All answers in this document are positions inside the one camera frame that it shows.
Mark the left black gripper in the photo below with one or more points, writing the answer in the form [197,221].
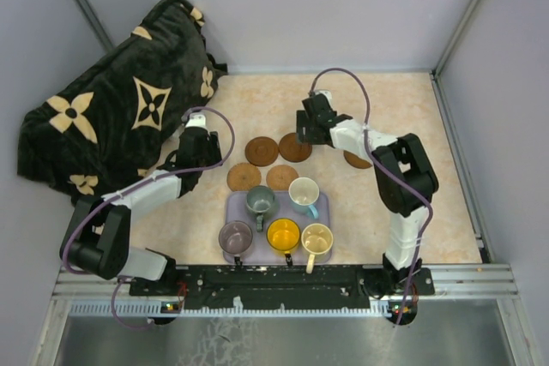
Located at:
[214,146]

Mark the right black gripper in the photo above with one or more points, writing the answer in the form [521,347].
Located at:
[302,122]

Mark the dark wooden coaster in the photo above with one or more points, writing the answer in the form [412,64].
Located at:
[355,161]
[261,151]
[292,150]

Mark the woven rattan coaster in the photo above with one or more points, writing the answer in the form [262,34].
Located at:
[280,177]
[243,177]

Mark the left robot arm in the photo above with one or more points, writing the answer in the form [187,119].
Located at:
[97,240]

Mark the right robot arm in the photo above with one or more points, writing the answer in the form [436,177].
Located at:
[406,180]

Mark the grey green mug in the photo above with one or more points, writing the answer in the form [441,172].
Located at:
[262,204]

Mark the black floral plush blanket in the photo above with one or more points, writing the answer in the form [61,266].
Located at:
[106,129]

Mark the purple glass mug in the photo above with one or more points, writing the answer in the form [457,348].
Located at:
[236,239]

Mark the yellow glass mug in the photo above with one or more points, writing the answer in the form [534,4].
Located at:
[283,237]

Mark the cream mug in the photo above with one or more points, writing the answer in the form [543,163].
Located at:
[317,241]

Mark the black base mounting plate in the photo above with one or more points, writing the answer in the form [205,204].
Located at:
[274,287]

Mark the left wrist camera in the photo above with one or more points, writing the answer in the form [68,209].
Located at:
[196,120]

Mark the white mug blue handle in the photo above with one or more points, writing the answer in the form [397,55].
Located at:
[304,193]

